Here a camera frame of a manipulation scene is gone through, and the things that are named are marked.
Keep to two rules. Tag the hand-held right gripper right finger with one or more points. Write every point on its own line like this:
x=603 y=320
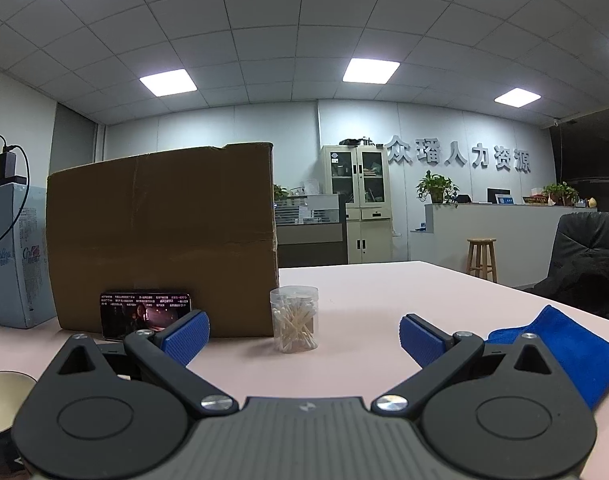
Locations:
x=422 y=342

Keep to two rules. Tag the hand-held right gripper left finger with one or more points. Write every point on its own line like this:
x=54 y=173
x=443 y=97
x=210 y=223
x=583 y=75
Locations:
x=187 y=337

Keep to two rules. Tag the dark glazed bowl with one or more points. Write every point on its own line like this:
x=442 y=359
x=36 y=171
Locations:
x=4 y=400

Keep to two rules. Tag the black smartphone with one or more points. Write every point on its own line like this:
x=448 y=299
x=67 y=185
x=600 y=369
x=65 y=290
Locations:
x=134 y=310

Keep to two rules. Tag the wooden stool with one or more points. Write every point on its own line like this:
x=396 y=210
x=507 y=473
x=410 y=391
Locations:
x=481 y=255

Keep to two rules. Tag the clear jar of cotton swabs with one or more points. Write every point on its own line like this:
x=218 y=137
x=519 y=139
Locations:
x=294 y=322

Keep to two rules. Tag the large brown cardboard box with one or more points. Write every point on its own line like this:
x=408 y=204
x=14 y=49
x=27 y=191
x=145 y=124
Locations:
x=159 y=225

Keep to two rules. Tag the white reception counter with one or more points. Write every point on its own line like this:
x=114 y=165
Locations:
x=504 y=240

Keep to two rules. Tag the beige metal cabinet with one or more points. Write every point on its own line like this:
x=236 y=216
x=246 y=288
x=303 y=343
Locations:
x=357 y=210

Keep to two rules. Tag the small blue plastic object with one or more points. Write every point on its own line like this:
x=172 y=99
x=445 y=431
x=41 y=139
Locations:
x=574 y=345

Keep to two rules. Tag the grey office partition desk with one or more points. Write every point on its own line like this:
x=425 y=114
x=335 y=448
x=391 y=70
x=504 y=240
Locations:
x=309 y=235

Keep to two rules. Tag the large potted green plant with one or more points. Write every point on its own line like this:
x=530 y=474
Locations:
x=437 y=187

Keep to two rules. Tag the computer monitor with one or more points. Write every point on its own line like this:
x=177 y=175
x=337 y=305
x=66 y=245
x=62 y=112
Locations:
x=498 y=195

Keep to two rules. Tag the small potted plant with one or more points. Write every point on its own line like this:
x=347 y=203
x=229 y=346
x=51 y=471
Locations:
x=280 y=192

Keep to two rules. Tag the black leather chair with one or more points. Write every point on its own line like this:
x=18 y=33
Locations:
x=584 y=255

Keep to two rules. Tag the light blue tissue package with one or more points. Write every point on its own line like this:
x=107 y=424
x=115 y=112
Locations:
x=14 y=260

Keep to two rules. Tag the potted plant with red pot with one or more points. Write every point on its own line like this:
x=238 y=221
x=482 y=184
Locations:
x=559 y=194

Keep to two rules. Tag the black flat device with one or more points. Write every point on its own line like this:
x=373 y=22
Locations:
x=7 y=182

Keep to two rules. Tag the grey power adapter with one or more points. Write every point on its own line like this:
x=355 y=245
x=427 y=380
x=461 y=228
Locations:
x=7 y=162

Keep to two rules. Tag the square ceiling light panel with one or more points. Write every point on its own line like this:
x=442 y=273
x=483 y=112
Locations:
x=517 y=96
x=370 y=71
x=167 y=81

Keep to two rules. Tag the silver wall sign letters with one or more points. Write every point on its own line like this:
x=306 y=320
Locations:
x=454 y=152

